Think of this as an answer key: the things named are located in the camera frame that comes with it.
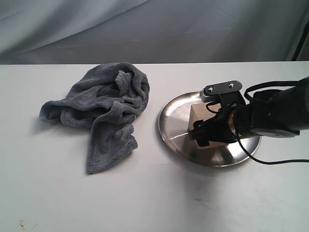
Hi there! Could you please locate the grey backdrop cloth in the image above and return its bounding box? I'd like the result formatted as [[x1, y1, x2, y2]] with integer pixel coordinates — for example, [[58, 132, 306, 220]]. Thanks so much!
[[0, 0, 309, 64]]

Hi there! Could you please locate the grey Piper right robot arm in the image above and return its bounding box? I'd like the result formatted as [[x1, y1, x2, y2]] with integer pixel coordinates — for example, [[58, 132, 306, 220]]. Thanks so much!
[[188, 77, 309, 146]]

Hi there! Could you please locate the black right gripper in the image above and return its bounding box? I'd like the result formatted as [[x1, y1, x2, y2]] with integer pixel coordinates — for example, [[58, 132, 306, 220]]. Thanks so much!
[[188, 89, 302, 147]]

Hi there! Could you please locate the round stainless steel plate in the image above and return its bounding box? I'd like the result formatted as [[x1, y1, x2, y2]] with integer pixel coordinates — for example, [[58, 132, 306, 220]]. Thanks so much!
[[157, 91, 249, 167]]

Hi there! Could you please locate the light wooden cube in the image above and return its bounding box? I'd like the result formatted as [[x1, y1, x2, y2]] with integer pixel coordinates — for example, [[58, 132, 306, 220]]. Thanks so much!
[[188, 101, 237, 150]]

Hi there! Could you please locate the blue-grey fleece towel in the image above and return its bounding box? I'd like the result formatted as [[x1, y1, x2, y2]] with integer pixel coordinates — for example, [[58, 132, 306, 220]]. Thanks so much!
[[39, 62, 150, 174]]

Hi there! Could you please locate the black stand pole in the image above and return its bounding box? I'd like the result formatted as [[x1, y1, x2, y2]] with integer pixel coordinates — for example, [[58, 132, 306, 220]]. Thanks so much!
[[291, 10, 309, 61]]

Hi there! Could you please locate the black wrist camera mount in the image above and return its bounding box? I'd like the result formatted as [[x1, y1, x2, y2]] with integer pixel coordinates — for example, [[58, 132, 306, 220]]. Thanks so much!
[[200, 80, 246, 114]]

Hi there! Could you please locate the black camera cable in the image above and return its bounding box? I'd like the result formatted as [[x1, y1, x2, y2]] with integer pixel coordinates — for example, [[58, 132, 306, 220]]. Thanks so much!
[[205, 81, 309, 165]]

